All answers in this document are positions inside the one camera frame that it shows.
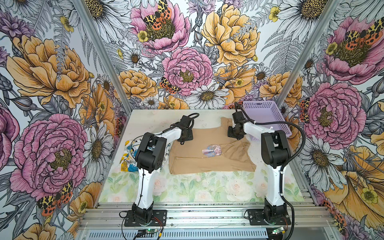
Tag beige garment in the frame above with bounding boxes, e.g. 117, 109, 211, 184
169, 118, 256, 175

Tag lavender plastic basket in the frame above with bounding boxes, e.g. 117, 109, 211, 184
243, 101, 292, 142

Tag printed white blue yellow shorts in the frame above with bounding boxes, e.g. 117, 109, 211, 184
120, 140, 171, 173

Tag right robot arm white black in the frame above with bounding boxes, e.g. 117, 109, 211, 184
228, 112, 291, 224

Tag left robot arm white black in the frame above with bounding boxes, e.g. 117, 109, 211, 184
131, 113, 199, 225

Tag green circuit board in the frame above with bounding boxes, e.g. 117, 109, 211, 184
135, 229, 163, 238

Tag left black cable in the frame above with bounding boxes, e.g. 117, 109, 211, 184
119, 112, 200, 217

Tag right black corrugated cable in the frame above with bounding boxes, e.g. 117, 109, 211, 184
233, 101, 307, 240

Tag aluminium mounting rail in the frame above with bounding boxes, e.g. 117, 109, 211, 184
80, 202, 334, 230

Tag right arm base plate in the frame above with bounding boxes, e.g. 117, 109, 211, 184
246, 209, 291, 226

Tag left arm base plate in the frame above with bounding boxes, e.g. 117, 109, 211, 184
123, 210, 168, 227

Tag white vented cable duct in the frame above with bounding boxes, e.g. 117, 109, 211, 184
83, 229, 268, 240

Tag right aluminium frame post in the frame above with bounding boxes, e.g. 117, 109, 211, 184
275, 0, 341, 107

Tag aluminium frame post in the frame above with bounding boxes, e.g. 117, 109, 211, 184
275, 0, 341, 107
74, 1, 133, 117

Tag left aluminium frame post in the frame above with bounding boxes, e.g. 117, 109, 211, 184
74, 1, 133, 117

